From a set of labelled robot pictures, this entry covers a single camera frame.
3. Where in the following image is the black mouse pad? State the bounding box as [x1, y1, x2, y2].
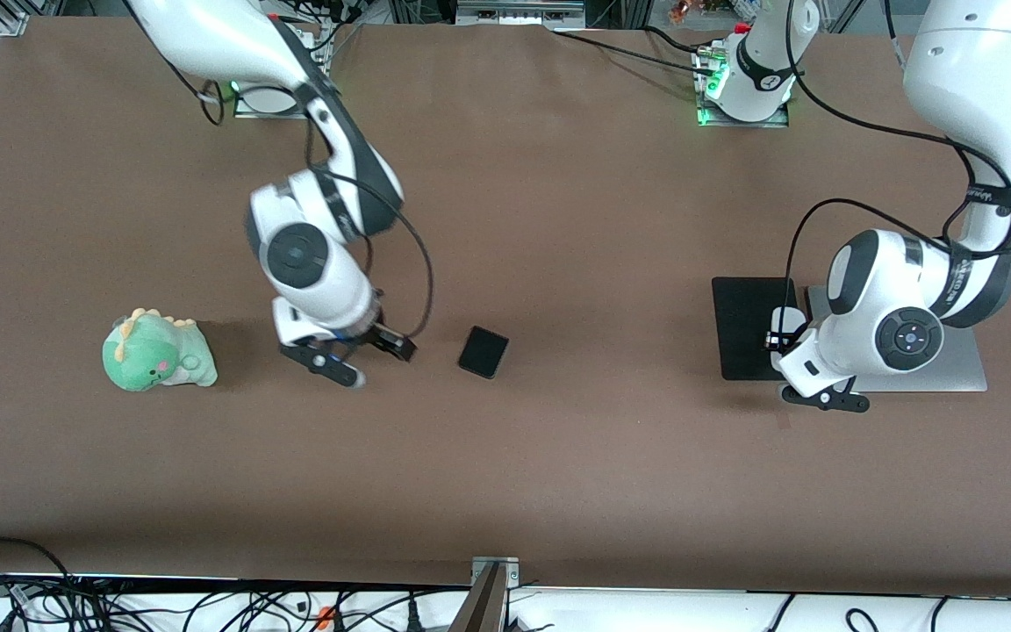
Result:
[712, 276, 801, 382]

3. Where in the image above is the silver closed laptop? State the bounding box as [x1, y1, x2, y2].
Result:
[804, 284, 989, 393]

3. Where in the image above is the green dinosaur plush toy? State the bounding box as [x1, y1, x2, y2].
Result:
[102, 307, 219, 392]

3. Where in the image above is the black right arm wrist cable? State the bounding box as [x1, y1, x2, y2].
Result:
[304, 110, 436, 343]

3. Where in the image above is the black arm wrist cable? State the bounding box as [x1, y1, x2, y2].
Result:
[784, 197, 954, 310]
[304, 110, 436, 343]

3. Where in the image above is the black left arm wrist cable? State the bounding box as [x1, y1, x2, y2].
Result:
[784, 197, 954, 310]

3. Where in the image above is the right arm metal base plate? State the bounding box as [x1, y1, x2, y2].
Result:
[232, 79, 312, 120]

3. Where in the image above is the black left arm long cable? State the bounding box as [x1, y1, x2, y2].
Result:
[785, 0, 1011, 216]

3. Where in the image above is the black right arm looped cable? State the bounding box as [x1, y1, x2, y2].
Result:
[122, 0, 227, 126]

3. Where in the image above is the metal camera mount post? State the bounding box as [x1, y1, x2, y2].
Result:
[451, 556, 521, 632]

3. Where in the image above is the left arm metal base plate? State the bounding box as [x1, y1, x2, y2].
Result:
[692, 42, 792, 129]

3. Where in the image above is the black looping cable below table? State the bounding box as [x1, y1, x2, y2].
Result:
[0, 536, 81, 611]

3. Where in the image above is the black cable across table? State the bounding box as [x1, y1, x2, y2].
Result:
[548, 28, 719, 78]

